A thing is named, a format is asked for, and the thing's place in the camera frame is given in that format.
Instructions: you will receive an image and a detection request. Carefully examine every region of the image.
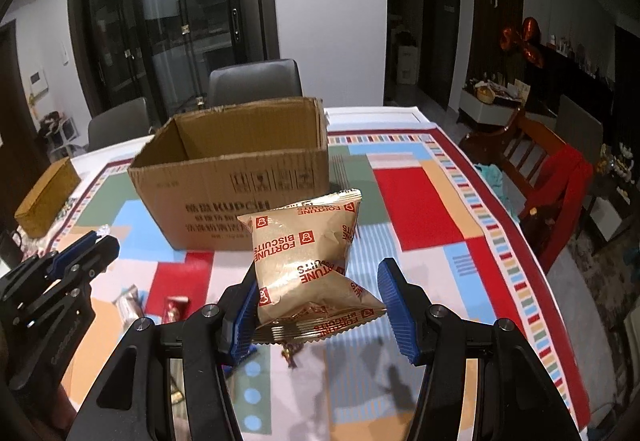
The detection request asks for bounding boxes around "right grey dining chair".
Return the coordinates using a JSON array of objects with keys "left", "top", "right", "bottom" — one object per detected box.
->
[{"left": 206, "top": 58, "right": 303, "bottom": 107}]

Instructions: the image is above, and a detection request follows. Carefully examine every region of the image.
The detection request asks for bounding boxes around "colourful patterned tablecloth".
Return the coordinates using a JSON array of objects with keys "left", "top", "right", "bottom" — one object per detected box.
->
[{"left": 29, "top": 106, "right": 592, "bottom": 441}]

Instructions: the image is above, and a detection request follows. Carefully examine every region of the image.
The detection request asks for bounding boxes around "woven wicker box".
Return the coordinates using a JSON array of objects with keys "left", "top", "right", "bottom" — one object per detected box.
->
[{"left": 14, "top": 157, "right": 80, "bottom": 239}]

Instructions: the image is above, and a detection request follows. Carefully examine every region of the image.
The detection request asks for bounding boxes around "gold fortune biscuits bag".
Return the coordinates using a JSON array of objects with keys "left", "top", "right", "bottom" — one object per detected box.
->
[{"left": 238, "top": 188, "right": 385, "bottom": 343}]

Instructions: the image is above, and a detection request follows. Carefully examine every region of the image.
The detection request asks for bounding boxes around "black sliding glass door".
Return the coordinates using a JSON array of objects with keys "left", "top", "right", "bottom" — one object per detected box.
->
[{"left": 67, "top": 0, "right": 280, "bottom": 121}]

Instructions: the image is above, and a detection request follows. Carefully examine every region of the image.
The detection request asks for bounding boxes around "small red snack packet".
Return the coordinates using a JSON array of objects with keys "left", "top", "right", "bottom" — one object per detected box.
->
[{"left": 162, "top": 296, "right": 190, "bottom": 324}]

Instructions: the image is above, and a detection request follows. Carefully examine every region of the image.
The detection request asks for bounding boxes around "red wooden chair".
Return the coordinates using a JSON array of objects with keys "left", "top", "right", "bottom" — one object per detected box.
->
[{"left": 459, "top": 108, "right": 594, "bottom": 272}]

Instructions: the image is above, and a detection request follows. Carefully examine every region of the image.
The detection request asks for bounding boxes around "white low side table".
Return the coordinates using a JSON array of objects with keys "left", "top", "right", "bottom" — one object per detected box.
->
[{"left": 459, "top": 90, "right": 516, "bottom": 127}]

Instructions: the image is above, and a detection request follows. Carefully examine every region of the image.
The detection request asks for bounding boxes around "gold twisted candy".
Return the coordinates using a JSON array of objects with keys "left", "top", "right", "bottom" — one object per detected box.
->
[{"left": 281, "top": 343, "right": 299, "bottom": 369}]

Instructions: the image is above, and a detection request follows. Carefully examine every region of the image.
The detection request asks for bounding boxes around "left grey dining chair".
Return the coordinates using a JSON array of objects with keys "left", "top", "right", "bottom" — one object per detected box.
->
[{"left": 87, "top": 97, "right": 152, "bottom": 152}]

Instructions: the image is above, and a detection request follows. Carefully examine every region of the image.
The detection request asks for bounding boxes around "silver snack bar wrapper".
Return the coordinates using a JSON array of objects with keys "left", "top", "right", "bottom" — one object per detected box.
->
[{"left": 113, "top": 285, "right": 144, "bottom": 331}]

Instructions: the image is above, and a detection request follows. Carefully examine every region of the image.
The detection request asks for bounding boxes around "grey dining chair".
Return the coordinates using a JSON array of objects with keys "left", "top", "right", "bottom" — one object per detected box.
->
[
  {"left": 206, "top": 58, "right": 303, "bottom": 107},
  {"left": 87, "top": 97, "right": 152, "bottom": 152}
]

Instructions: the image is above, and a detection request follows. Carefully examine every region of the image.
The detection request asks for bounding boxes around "white shoe rack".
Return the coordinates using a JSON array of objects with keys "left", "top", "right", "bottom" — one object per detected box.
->
[{"left": 38, "top": 110, "right": 84, "bottom": 162}]

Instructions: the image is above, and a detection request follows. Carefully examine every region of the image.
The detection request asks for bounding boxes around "brown cardboard box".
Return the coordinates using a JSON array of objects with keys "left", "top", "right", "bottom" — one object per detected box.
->
[{"left": 128, "top": 96, "right": 330, "bottom": 251}]

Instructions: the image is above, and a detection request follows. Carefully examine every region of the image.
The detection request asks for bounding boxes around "dark wooden entrance door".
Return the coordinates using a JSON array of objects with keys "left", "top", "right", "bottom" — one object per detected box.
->
[{"left": 0, "top": 22, "right": 50, "bottom": 232}]

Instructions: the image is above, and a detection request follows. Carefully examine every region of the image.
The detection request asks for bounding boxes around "red foil balloon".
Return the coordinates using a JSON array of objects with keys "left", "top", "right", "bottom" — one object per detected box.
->
[{"left": 499, "top": 17, "right": 544, "bottom": 68}]

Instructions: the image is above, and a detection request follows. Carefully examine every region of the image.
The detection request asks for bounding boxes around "white wall intercom panel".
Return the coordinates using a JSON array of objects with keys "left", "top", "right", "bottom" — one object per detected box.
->
[{"left": 29, "top": 69, "right": 49, "bottom": 96}]

